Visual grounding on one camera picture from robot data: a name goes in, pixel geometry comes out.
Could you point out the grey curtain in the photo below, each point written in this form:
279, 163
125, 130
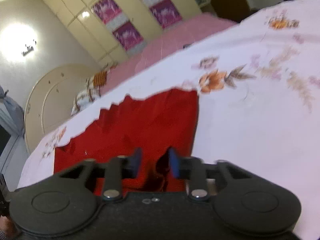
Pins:
15, 111

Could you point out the lower right purple poster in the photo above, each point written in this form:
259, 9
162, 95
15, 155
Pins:
166, 13

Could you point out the pink bed sheet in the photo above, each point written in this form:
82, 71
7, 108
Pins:
182, 34

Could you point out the wall lamp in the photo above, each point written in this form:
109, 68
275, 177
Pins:
29, 47

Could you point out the cream round headboard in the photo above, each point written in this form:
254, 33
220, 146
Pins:
50, 102

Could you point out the left hand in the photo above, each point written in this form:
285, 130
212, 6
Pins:
7, 228

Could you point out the purple poster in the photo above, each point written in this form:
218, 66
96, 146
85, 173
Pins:
166, 13
128, 36
106, 10

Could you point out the lower left purple poster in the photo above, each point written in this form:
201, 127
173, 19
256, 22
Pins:
128, 36

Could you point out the orange striped pillow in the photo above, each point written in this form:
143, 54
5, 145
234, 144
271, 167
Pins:
100, 79

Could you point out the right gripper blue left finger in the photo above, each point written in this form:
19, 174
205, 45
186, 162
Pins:
120, 168

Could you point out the red knit sweater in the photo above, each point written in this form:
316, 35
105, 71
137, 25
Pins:
164, 120

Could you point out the patterned white pillow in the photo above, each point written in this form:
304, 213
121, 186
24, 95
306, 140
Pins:
84, 99

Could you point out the white floral quilt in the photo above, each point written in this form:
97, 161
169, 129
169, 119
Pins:
258, 84

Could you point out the upper left purple poster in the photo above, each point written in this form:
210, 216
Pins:
106, 10

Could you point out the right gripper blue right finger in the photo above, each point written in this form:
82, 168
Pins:
192, 171

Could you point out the cream wardrobe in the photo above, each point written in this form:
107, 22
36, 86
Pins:
97, 38

